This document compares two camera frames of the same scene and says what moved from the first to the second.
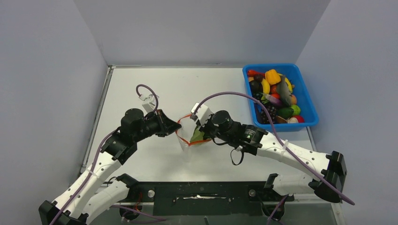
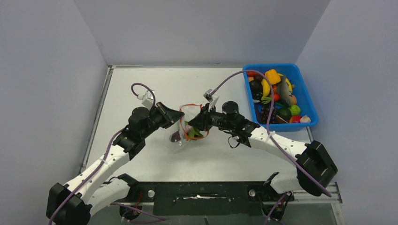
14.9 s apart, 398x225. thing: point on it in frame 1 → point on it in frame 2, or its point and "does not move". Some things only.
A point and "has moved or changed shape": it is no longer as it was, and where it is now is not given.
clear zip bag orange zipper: [188, 126] has moved or changed shape
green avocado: [285, 112] does not move
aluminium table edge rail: [95, 118] does not move
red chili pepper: [251, 73] does not move
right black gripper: [205, 129] → [202, 122]
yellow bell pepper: [272, 77] does not move
